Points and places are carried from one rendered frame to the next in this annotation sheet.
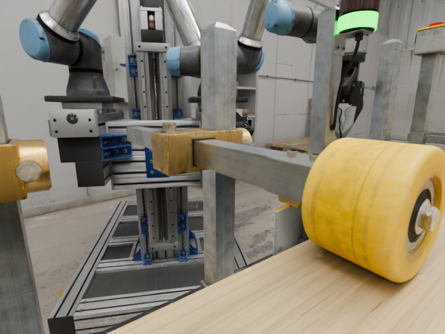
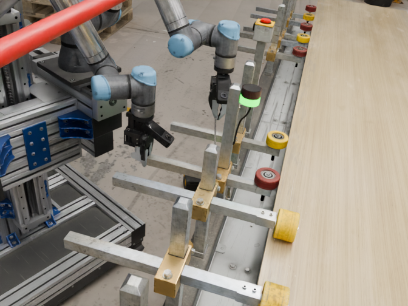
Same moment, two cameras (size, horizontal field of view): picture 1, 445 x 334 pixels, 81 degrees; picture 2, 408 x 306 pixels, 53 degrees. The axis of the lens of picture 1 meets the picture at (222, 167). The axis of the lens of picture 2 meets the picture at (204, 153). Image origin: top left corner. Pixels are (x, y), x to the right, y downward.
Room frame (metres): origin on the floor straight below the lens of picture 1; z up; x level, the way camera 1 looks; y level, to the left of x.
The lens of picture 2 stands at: (-0.27, 0.62, 1.70)
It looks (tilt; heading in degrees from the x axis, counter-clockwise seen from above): 35 degrees down; 318
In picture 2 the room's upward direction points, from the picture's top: 7 degrees clockwise
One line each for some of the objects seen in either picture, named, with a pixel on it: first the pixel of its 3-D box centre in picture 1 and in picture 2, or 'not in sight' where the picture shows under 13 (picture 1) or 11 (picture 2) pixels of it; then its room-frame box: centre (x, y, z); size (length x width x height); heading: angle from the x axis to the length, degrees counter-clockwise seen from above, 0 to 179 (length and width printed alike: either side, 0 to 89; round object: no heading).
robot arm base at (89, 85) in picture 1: (87, 83); not in sight; (1.04, 0.52, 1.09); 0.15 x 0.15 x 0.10
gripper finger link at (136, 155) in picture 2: not in sight; (138, 156); (0.72, 0.02, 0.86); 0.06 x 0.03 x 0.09; 36
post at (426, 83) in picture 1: (418, 131); (252, 90); (0.81, -0.61, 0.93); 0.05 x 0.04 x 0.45; 126
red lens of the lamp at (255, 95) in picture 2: (358, 7); (251, 91); (0.48, -0.23, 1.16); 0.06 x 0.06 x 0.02
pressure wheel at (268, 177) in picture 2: not in sight; (265, 186); (0.37, -0.25, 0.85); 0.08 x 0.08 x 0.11
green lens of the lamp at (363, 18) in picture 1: (357, 24); (249, 98); (0.48, -0.23, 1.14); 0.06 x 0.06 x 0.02
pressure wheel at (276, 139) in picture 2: not in sight; (275, 147); (0.51, -0.46, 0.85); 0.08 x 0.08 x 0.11
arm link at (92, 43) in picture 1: (82, 50); not in sight; (1.03, 0.52, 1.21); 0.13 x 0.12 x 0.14; 161
